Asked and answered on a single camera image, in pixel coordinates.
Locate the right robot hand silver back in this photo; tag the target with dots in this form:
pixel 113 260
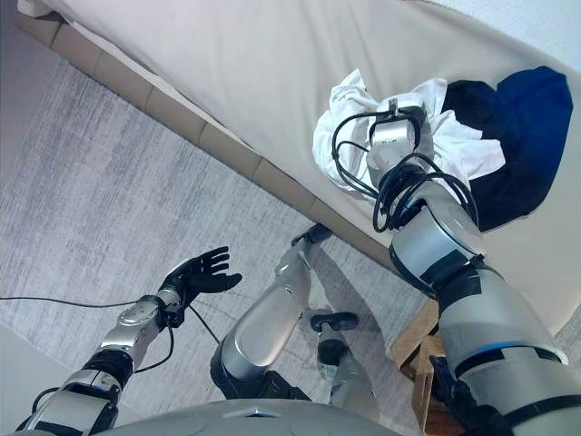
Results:
pixel 395 136

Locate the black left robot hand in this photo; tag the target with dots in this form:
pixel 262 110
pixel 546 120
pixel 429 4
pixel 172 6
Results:
pixel 199 274

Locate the white garment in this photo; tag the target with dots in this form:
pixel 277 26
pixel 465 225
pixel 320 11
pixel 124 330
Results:
pixel 345 113

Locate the blue garment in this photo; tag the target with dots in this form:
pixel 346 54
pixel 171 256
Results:
pixel 526 136

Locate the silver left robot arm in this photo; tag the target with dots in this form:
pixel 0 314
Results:
pixel 113 340

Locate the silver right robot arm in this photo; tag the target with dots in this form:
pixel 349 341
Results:
pixel 454 272

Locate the bed with beige cover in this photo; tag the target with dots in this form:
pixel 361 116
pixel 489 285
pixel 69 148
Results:
pixel 272 68

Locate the woven wicker laundry basket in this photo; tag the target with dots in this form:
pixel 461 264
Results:
pixel 417 340

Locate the silver left robot leg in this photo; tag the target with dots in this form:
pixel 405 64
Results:
pixel 263 327

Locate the silver robot leg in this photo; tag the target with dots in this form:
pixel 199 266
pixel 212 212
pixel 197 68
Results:
pixel 340 359
pixel 263 327

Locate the grey woven rug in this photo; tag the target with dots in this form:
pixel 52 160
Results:
pixel 91 181

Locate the grey robot torso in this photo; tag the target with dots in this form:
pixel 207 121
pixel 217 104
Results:
pixel 254 420

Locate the silver right robot leg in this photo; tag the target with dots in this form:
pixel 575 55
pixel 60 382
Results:
pixel 340 359

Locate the white duvet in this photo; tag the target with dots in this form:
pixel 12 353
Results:
pixel 522 27

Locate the beige padded bed frame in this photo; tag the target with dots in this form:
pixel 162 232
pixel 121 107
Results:
pixel 181 113

